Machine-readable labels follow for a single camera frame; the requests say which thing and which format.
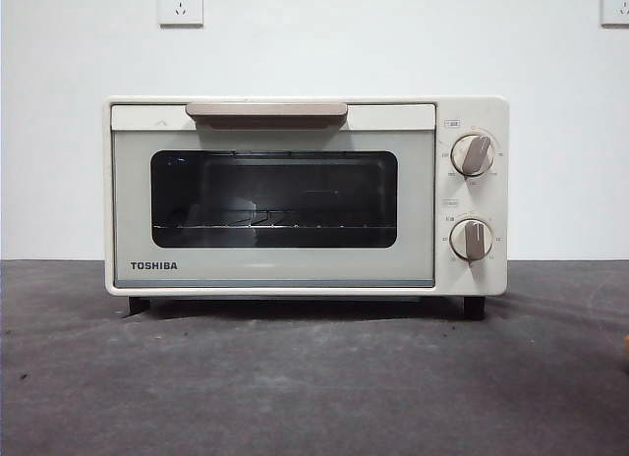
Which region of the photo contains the oven temperature knob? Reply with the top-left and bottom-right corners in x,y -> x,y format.
450,134 -> 496,177

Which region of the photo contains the metal wire oven rack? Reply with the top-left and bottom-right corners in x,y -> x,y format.
152,208 -> 395,232

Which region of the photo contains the oven door with beige handle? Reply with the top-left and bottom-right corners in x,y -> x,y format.
110,101 -> 437,289

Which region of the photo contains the oven timer knob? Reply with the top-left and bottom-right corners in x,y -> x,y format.
449,218 -> 495,262

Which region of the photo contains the white wall socket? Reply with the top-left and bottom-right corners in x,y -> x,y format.
600,0 -> 629,29
156,0 -> 204,28

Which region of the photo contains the cream Toshiba toaster oven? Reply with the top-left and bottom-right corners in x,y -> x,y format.
101,94 -> 510,322

